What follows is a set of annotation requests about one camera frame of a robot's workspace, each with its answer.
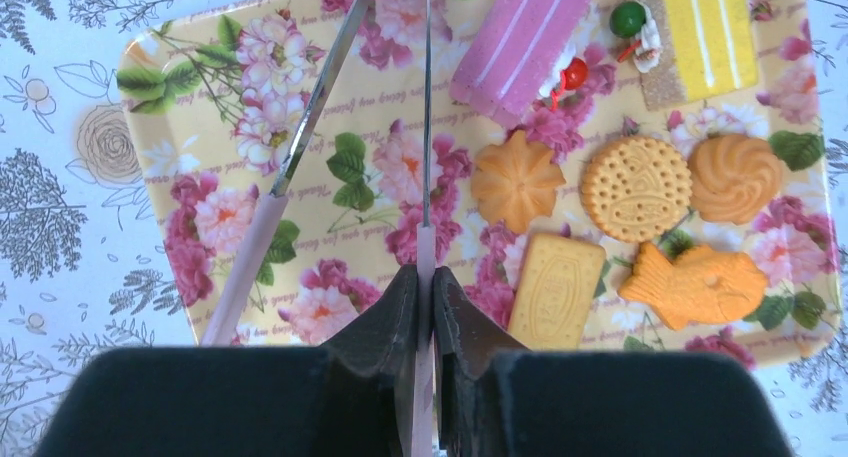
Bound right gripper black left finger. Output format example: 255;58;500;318
324;265;418;456

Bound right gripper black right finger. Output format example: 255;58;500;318
433;267;525;456

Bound pink handled metal tongs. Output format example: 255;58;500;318
199;0;436;456

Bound rectangular yellow biscuit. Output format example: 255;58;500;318
508;233;606;350

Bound orange flower cookie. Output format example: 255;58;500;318
471;130;566;234

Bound floral yellow tray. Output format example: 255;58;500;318
109;0;843;367

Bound round dotted biscuit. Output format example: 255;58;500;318
580;136;692;243

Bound orange fish shaped cookie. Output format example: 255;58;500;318
618;242;769;331

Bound orange swirl cookie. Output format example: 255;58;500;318
688;134;787;225

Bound yellow cake slice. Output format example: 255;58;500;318
624;0;759;110

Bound floral grey tablecloth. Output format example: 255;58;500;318
1;0;847;456

